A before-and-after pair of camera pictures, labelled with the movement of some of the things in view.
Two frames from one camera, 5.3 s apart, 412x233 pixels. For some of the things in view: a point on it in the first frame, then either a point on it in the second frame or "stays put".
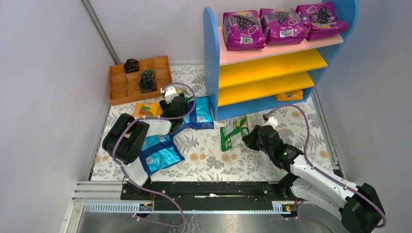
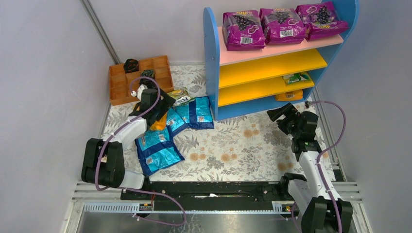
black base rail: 208,196 stays put
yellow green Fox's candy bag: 188,96 stays put
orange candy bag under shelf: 297,94 stays put
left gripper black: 172,107 → 163,105
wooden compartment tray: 125,88 stays put
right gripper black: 254,139 → 283,116
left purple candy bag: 243,30 stays put
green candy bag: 231,135 → 298,77
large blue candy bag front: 158,152 stays put
